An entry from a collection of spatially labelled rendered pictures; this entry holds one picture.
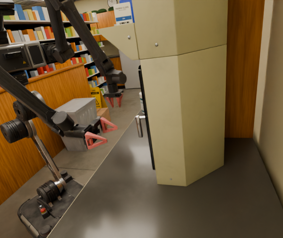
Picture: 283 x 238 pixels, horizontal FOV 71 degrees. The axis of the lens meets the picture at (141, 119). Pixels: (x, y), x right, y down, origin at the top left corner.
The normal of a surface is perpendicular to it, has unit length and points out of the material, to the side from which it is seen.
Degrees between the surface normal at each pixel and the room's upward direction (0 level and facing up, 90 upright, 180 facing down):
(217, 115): 90
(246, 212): 0
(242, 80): 90
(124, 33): 90
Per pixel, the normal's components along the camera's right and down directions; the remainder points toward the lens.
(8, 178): 0.95, -0.02
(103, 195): -0.15, -0.91
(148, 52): -0.27, 0.42
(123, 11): 0.00, 0.39
